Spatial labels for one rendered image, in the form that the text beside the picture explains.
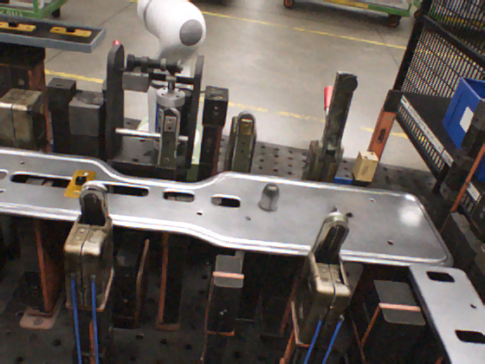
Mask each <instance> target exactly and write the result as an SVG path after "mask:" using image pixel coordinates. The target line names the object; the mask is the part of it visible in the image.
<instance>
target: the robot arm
mask: <svg viewBox="0 0 485 364"><path fill-rule="evenodd" d="M137 14H138V18H139V21H140V23H141V24H142V25H143V27H144V28H145V29H146V30H148V31H149V32H150V33H151V34H152V35H155V36H156V37H157V38H158V40H159V52H158V54H157V55H155V56H154V57H153V58H152V59H154V60H160V61H162V59H166V61H167V62H178V61H181V62H182V63H183V65H184V70H182V72H181V74H177V73H175V74H174V75H182V76H188V77H191V64H192V62H193V60H194V59H195V57H196V56H197V54H198V53H199V51H200V50H201V48H202V47H203V45H204V41H205V37H206V27H205V21H204V17H203V15H202V14H201V12H200V11H199V10H198V8H197V7H195V6H194V5H193V4H192V3H190V2H188V1H186V0H138V3H137ZM163 83H164V84H165V85H166V86H167V83H168V82H167V81H155V80H152V83H151V86H150V87H149V90H148V119H149V123H147V124H145V125H144V126H142V127H141V128H140V130H139V131H143V132H154V131H155V114H156V92H157V90H158V89H160V88H161V85H163ZM175 87H183V88H190V85H187V84H180V83H175ZM199 138H200V135H199V131H198V130H197V131H196V139H195V146H196V145H197V144H198V142H199ZM195 146H194V147H195Z"/></svg>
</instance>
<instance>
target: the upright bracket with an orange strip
mask: <svg viewBox="0 0 485 364"><path fill-rule="evenodd" d="M403 94H404V91H397V90H391V89H389V91H388V92H387V95H386V97H385V102H384V105H383V107H382V108H381V110H380V113H379V116H378V119H377V122H376V125H375V127H374V133H373V136H372V139H371V142H370V145H369V147H368V150H367V152H373V153H376V155H377V157H378V163H379V160H380V158H381V155H382V152H383V150H384V148H385V143H386V141H387V140H388V137H389V134H390V131H391V128H392V125H393V122H394V120H395V118H396V115H397V110H398V107H399V104H400V101H401V100H402V97H403ZM381 130H383V132H382V134H381V137H380V139H378V138H379V135H380V133H381ZM377 169H378V167H377V168H376V171H377ZM376 171H375V173H374V176H375V174H376ZM374 176H373V178H372V181H373V179H374ZM371 185H372V184H370V185H368V186H367V188H371Z"/></svg>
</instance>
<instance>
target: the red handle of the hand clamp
mask: <svg viewBox="0 0 485 364"><path fill-rule="evenodd" d="M332 92H333V87H331V86H327V87H325V88H324V111H325V122H326V118H327V111H328V108H329V104H330V100H331V96H332ZM334 149H335V146H333V137H330V136H328V139H327V146H326V150H325V152H326V153H332V152H333V151H334Z"/></svg>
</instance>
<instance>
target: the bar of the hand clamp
mask: <svg viewBox="0 0 485 364"><path fill-rule="evenodd" d="M357 80H358V76H357V75H356V74H354V73H347V72H340V71H338V72H337V74H336V77H335V82H334V85H333V92H332V96H331V100H330V104H329V108H328V111H327V118H326V122H325V126H324V130H323V133H322V137H321V141H322V148H321V152H320V158H323V157H324V153H325V150H326V146H327V139H328V136H330V137H335V141H334V144H333V146H335V149H334V151H333V152H332V157H333V159H337V158H338V154H339V150H340V144H341V141H342V137H343V133H344V131H345V127H346V121H347V117H348V114H349V110H350V106H351V103H352V97H353V93H354V90H355V89H356V88H357V87H358V81H357Z"/></svg>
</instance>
